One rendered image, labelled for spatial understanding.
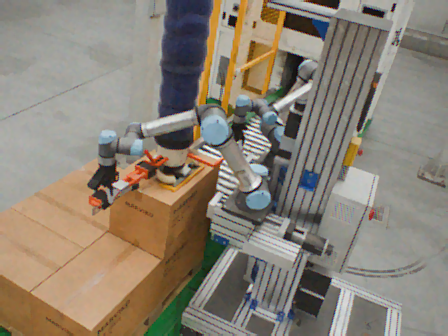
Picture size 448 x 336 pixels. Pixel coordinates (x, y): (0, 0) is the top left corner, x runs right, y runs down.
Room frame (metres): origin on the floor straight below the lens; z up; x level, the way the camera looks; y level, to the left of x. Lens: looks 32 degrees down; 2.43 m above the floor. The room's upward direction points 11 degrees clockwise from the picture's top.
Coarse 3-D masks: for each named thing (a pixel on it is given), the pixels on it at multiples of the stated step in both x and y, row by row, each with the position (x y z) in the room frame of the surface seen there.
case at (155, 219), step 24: (216, 168) 2.42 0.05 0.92; (144, 192) 1.99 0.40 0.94; (168, 192) 2.03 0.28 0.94; (192, 192) 2.15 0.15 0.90; (120, 216) 2.03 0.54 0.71; (144, 216) 1.98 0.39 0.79; (168, 216) 1.92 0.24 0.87; (192, 216) 2.20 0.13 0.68; (144, 240) 1.97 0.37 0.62; (168, 240) 1.95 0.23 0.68
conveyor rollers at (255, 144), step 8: (248, 120) 4.04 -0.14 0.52; (256, 120) 4.03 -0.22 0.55; (248, 128) 3.85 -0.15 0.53; (256, 128) 3.89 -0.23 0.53; (248, 136) 3.66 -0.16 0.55; (256, 136) 3.72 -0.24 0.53; (264, 136) 3.71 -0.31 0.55; (208, 144) 3.40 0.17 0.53; (248, 144) 3.55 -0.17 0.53; (256, 144) 3.54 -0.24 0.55; (264, 144) 3.59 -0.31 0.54; (200, 152) 3.22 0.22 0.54; (208, 152) 3.28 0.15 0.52; (216, 152) 3.27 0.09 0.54; (248, 152) 3.37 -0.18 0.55; (256, 152) 3.42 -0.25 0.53; (224, 160) 3.16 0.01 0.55; (224, 168) 3.04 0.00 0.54; (224, 176) 2.94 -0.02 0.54; (232, 176) 2.94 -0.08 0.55; (224, 184) 2.83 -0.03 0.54; (232, 184) 2.83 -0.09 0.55; (224, 192) 2.73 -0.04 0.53; (232, 192) 2.73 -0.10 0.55
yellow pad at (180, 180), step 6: (192, 168) 2.29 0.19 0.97; (198, 168) 2.31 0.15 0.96; (174, 174) 2.19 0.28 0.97; (180, 174) 2.19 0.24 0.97; (186, 174) 2.21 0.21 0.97; (192, 174) 2.23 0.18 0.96; (180, 180) 2.14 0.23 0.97; (186, 180) 2.16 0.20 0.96; (162, 186) 2.07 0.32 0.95; (168, 186) 2.06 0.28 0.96; (174, 186) 2.07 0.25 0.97; (180, 186) 2.10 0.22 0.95
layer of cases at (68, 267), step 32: (96, 160) 2.80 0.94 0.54; (64, 192) 2.35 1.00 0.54; (0, 224) 1.95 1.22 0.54; (32, 224) 2.00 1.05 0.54; (64, 224) 2.05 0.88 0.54; (96, 224) 2.11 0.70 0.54; (0, 256) 1.71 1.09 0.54; (32, 256) 1.75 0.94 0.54; (64, 256) 1.80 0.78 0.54; (96, 256) 1.85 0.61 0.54; (128, 256) 1.89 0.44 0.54; (192, 256) 2.30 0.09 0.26; (0, 288) 1.60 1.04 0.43; (32, 288) 1.54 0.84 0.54; (64, 288) 1.58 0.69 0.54; (96, 288) 1.62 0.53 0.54; (128, 288) 1.66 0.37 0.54; (160, 288) 1.94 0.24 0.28; (32, 320) 1.52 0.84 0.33; (64, 320) 1.43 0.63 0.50; (96, 320) 1.43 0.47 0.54; (128, 320) 1.65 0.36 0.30
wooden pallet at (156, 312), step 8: (200, 256) 2.44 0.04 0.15; (200, 264) 2.45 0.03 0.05; (192, 272) 2.35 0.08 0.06; (184, 280) 2.30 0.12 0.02; (176, 288) 2.21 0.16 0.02; (168, 296) 2.12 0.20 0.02; (160, 304) 1.97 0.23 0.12; (168, 304) 2.06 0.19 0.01; (152, 312) 1.88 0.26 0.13; (160, 312) 1.98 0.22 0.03; (0, 320) 1.61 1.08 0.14; (144, 320) 1.80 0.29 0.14; (152, 320) 1.89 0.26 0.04; (8, 328) 1.59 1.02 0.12; (136, 328) 1.73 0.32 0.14; (144, 328) 1.84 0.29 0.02
